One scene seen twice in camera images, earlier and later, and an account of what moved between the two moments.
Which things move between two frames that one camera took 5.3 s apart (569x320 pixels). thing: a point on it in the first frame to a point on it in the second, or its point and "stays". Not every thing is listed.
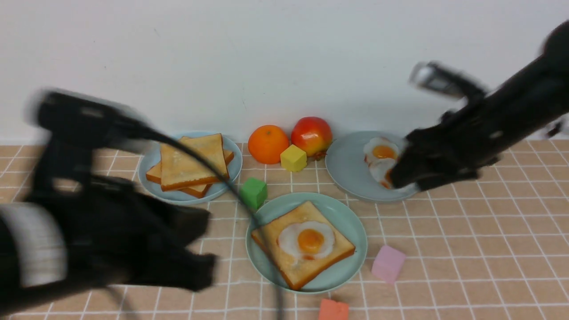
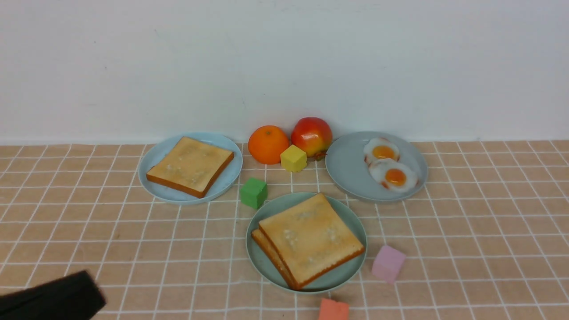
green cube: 254,191 stays
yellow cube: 293,159 stays
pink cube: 388,264 stays
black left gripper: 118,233 to 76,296
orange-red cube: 331,310 stays
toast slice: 179,170 to 310,240
